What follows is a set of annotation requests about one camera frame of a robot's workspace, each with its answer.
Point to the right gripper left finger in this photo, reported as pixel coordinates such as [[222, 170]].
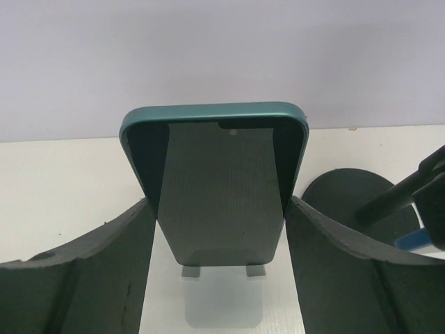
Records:
[[93, 284]]

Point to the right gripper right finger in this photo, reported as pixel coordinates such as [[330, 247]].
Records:
[[350, 283]]

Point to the black round-base phone stand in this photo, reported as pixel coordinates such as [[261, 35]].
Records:
[[372, 205]]

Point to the blue-edged black smartphone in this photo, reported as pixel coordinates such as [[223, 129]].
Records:
[[414, 240]]

